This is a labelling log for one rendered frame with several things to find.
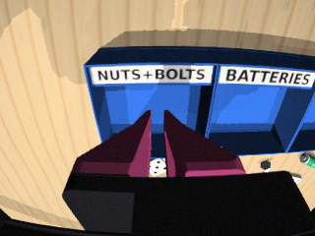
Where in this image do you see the white domino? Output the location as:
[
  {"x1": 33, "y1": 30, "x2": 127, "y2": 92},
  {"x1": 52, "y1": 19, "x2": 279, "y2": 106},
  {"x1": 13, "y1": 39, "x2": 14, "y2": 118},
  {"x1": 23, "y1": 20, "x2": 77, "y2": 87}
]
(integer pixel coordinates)
[
  {"x1": 290, "y1": 173, "x2": 302, "y2": 184},
  {"x1": 150, "y1": 158, "x2": 166, "y2": 176}
]

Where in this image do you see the green aa battery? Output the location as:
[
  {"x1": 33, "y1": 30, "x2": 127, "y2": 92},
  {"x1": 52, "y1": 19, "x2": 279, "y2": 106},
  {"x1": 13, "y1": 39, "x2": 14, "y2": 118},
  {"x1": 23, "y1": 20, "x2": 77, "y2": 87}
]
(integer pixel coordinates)
[{"x1": 299, "y1": 153, "x2": 315, "y2": 168}]

